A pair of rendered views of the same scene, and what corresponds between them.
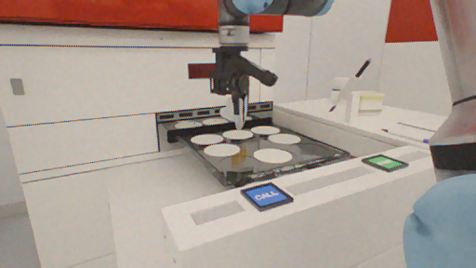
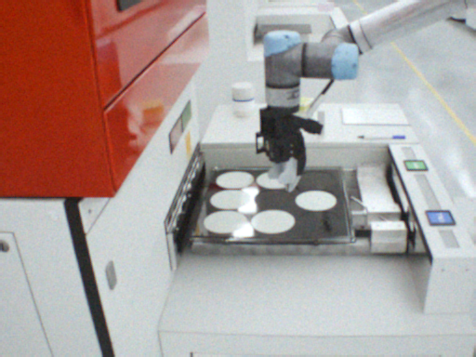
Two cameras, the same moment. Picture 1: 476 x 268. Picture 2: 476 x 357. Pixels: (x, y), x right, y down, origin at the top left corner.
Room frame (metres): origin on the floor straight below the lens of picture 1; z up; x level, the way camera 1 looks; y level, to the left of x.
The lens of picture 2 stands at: (0.18, 0.94, 1.52)
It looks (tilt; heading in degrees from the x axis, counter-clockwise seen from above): 26 degrees down; 306
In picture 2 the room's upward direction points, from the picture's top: 4 degrees counter-clockwise
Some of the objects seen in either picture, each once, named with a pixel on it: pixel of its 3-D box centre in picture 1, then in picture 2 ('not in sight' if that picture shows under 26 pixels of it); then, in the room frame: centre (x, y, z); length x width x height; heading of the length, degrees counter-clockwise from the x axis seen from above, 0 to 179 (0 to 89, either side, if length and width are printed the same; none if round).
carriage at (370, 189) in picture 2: not in sight; (377, 207); (0.54, -0.18, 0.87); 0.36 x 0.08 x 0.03; 118
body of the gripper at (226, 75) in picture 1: (231, 71); (281, 131); (0.70, 0.02, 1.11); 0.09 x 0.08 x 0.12; 69
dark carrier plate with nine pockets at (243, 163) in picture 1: (254, 144); (273, 200); (0.76, -0.04, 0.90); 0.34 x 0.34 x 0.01; 28
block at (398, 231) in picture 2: not in sight; (388, 231); (0.46, -0.04, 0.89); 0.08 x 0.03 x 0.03; 28
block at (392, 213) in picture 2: not in sight; (383, 212); (0.50, -0.12, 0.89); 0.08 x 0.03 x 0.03; 28
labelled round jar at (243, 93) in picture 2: (341, 90); (243, 99); (1.08, -0.40, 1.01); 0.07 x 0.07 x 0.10
